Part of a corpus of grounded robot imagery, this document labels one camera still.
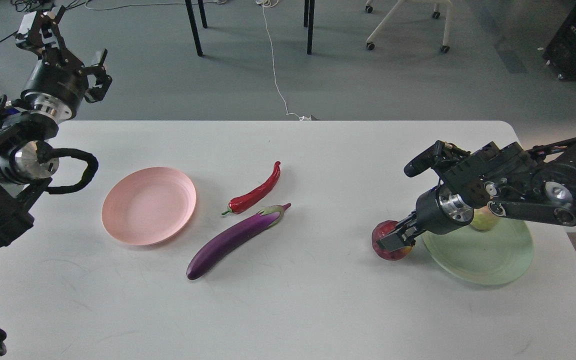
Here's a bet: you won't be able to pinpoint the white rolling chair base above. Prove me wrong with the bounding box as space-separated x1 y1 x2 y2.
365 0 455 54

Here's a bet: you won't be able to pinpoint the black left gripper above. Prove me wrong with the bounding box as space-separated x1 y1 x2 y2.
15 6 113 122

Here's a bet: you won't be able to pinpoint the pink plate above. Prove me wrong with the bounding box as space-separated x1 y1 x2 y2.
101 167 197 247

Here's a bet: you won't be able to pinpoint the red chili pepper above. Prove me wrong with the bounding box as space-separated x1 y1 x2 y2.
221 161 281 216

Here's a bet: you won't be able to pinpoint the white floor cable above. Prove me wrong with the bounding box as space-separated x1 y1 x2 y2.
255 0 313 122

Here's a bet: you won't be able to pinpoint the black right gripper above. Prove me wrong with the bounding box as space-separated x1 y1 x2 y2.
376 186 474 252

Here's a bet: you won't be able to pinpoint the purple eggplant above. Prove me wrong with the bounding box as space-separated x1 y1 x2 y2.
186 202 291 281

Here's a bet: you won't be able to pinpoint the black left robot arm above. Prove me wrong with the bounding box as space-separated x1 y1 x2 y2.
0 3 113 356

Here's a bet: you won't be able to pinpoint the black floor cables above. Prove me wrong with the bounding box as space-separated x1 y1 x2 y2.
0 0 89 60

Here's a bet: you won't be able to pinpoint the red pomegranate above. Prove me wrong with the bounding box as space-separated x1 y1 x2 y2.
371 219 413 261

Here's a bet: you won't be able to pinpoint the green plate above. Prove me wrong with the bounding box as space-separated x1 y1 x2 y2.
421 219 534 286

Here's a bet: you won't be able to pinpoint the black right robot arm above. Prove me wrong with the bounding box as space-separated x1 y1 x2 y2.
374 137 576 253

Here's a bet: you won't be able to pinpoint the black table legs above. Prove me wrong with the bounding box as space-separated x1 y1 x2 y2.
185 0 316 57

